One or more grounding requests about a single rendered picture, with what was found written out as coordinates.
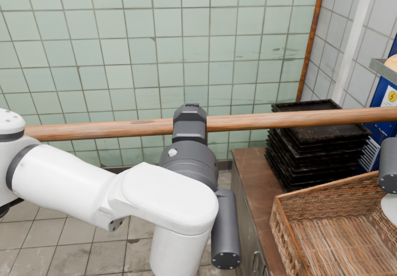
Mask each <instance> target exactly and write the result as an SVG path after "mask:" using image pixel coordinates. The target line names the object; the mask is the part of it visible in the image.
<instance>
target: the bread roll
mask: <svg viewBox="0 0 397 276"><path fill-rule="evenodd" d="M384 65H386V66H388V67H389V68H391V69H392V70H394V71H396V72H397V54H396V55H393V56H391V57H390V58H388V59H387V60H386V62H385V63H384Z"/></svg>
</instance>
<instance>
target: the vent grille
mask: <svg viewBox="0 0 397 276"><path fill-rule="evenodd" d="M368 137H369V138H371V137H370V136H368ZM366 142H367V143H368V144H369V145H364V146H363V147H364V148H365V150H361V151H362V152H363V153H364V154H365V155H360V157H361V158H362V159H358V162H359V163H361V165H362V166H363V167H364V168H365V170H366V171H367V172H368V173H369V172H370V171H371V169H372V167H373V164H374V162H375V159H376V157H377V155H378V152H379V150H380V146H379V145H378V144H377V143H376V142H375V141H374V140H373V139H372V138H371V139H369V140H366Z"/></svg>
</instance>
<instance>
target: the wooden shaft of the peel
mask: <svg viewBox="0 0 397 276"><path fill-rule="evenodd" d="M378 122H397V106H387V107H375V108H353V109H332V110H320V111H298V112H277V113H254V114H243V115H221V116H207V132H226V131H245V130H257V129H277V128H297V127H308V126H327V125H348V124H368V123H378ZM172 134H173V118H166V119H144V120H133V121H111V122H89V123H78V124H56V125H34V126H25V130H24V135H26V136H29V137H31V138H34V139H37V140H38V141H40V142H53V141H73V140H84V139H104V138H124V137H144V136H154V135H172Z"/></svg>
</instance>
